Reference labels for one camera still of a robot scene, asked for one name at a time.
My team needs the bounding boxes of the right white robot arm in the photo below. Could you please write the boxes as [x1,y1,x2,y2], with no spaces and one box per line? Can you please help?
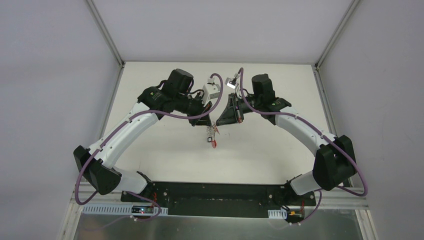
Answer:
[216,73,357,205]

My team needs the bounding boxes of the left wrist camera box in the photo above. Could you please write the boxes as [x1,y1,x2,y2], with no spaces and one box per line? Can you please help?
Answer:
[202,77,221,104]

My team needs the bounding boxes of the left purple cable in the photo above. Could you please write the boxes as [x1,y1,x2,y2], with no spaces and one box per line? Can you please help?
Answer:
[74,73,224,231]

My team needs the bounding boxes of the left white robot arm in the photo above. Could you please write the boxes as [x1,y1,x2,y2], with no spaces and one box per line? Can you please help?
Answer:
[73,68,222,203]

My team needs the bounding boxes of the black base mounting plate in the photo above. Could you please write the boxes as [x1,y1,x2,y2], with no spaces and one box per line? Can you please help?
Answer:
[141,181,316,218]

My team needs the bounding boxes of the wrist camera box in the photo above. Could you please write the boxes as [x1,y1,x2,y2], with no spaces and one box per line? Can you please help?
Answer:
[225,76,240,90]
[202,77,221,104]

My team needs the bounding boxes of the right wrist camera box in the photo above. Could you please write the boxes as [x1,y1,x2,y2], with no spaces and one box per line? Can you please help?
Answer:
[225,76,240,90]

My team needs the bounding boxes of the red handled keyring holder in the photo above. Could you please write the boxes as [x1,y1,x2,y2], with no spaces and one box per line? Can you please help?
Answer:
[206,125,218,149]

